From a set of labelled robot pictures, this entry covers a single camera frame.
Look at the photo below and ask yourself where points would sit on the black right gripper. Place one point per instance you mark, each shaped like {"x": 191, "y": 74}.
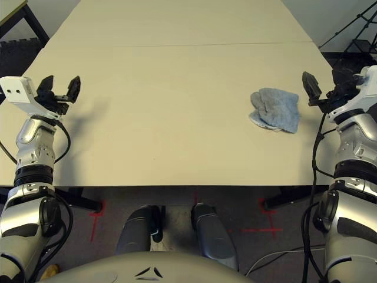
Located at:
{"x": 335, "y": 100}

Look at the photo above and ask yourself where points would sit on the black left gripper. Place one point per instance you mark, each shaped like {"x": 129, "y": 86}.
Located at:
{"x": 54, "y": 103}

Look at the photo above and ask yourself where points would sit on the blue terry rag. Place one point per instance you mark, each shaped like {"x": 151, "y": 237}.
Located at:
{"x": 277, "y": 109}

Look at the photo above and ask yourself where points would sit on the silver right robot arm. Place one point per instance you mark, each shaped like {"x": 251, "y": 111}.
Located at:
{"x": 356, "y": 138}

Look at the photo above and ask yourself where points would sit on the black step stool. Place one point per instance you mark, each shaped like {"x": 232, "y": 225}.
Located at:
{"x": 365, "y": 47}

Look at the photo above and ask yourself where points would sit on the black foam puzzle mat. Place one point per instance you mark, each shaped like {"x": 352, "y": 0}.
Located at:
{"x": 17, "y": 53}

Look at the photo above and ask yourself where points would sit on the black tripod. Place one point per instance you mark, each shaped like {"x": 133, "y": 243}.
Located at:
{"x": 347, "y": 26}

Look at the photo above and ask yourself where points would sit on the black-framed side table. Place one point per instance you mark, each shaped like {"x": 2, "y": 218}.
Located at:
{"x": 9, "y": 9}

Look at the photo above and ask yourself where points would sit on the black table foot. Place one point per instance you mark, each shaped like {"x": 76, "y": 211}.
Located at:
{"x": 282, "y": 202}
{"x": 88, "y": 203}

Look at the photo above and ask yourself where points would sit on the grey left robot leg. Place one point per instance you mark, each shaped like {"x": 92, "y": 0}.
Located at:
{"x": 135, "y": 230}

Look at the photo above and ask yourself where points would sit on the grey robot leg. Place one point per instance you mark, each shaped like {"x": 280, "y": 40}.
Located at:
{"x": 215, "y": 236}
{"x": 135, "y": 230}

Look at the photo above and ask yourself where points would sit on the small yellow object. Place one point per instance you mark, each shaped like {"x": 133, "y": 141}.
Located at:
{"x": 52, "y": 271}

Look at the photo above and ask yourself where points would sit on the grey right robot leg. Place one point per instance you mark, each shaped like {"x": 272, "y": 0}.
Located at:
{"x": 215, "y": 236}

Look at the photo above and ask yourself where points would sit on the grey robot torso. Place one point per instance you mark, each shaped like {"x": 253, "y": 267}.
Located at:
{"x": 132, "y": 268}

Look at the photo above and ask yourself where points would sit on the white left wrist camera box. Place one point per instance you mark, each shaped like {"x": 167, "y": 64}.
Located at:
{"x": 16, "y": 91}

